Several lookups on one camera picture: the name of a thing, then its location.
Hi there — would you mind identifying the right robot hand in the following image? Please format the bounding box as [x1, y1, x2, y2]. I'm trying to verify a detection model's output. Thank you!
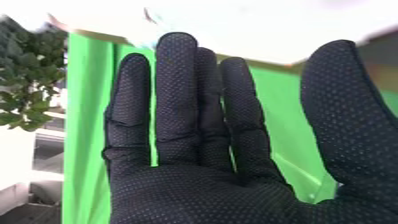
[101, 31, 398, 224]

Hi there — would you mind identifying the green potted plant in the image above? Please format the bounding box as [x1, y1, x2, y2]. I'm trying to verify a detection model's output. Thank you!
[0, 14, 69, 132]

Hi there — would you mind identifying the white sheet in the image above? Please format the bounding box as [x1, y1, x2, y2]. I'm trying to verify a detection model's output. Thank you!
[50, 0, 398, 66]

